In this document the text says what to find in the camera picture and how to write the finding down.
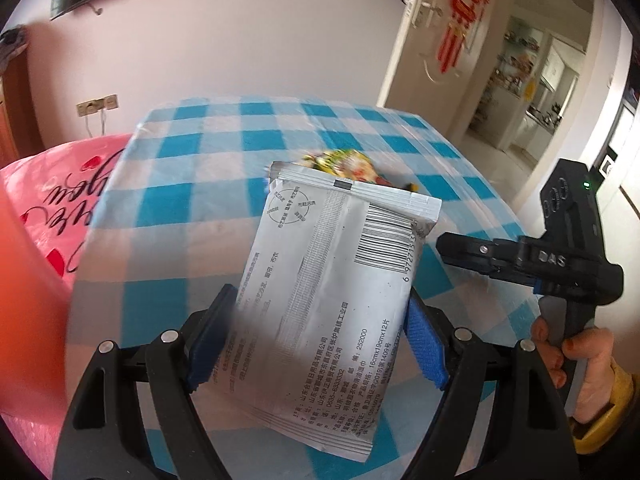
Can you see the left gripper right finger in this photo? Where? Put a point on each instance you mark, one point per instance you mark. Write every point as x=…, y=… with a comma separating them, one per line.
x=499, y=417

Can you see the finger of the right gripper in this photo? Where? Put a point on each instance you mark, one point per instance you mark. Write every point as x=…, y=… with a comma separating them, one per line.
x=494, y=258

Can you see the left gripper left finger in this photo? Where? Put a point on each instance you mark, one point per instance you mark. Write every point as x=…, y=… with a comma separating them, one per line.
x=103, y=436

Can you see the yellow chips bag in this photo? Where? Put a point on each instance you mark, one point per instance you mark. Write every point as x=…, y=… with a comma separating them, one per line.
x=352, y=165

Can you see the large silver foil bag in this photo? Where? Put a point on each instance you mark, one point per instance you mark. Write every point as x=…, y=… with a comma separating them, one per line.
x=323, y=296

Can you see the yellow sleeve forearm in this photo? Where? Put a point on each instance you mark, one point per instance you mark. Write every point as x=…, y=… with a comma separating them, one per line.
x=619, y=418

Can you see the white bedroom door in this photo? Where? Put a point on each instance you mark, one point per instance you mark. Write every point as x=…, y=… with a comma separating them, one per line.
x=446, y=101

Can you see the orange plastic bucket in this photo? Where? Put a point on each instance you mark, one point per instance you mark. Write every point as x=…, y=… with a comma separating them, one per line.
x=34, y=304

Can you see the blue checkered tablecloth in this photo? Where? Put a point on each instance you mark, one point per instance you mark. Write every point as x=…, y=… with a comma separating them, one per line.
x=176, y=222

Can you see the wooden cabinet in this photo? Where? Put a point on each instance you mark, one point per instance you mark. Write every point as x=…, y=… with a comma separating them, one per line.
x=20, y=135

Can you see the folded blankets stack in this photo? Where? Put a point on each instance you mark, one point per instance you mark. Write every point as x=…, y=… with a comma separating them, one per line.
x=13, y=42

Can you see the door handle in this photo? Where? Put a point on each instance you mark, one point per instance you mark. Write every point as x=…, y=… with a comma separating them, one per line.
x=425, y=12

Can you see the wall power outlet strip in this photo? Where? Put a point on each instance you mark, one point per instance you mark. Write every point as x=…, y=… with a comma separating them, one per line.
x=97, y=105

